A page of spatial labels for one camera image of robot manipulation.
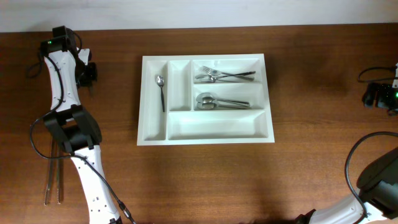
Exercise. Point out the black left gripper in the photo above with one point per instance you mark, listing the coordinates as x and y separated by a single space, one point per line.
90 73

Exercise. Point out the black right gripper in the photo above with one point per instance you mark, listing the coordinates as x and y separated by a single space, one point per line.
369 97

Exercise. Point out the small grey spoon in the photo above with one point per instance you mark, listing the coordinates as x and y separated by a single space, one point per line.
160 83

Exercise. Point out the dark chopstick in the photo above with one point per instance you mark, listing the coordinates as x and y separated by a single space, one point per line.
58 178
50 174

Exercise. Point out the large silver spoon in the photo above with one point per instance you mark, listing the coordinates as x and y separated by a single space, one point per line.
213 106
208 97

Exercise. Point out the silver fork with long handle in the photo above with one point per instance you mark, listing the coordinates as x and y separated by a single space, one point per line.
214 72

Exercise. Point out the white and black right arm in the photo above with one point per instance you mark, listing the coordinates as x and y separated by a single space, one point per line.
373 199

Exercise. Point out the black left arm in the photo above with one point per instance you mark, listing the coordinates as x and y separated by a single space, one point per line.
72 127

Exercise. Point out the white cutlery tray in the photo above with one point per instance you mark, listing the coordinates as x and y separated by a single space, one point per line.
183 123

